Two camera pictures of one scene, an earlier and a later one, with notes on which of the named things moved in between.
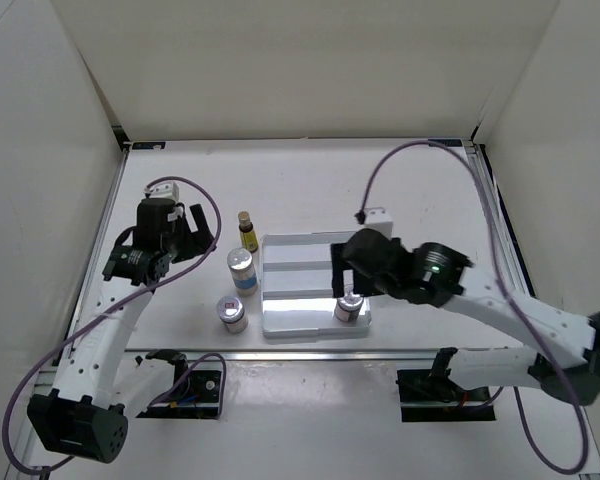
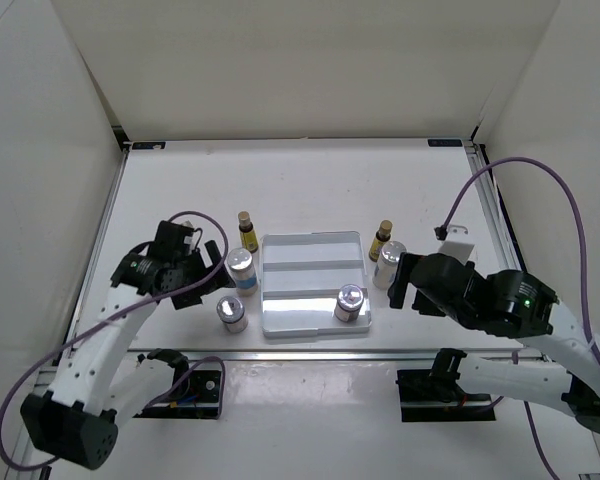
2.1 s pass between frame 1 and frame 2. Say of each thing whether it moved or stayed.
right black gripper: moved
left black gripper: moved
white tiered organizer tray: stayed
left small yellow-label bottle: stayed
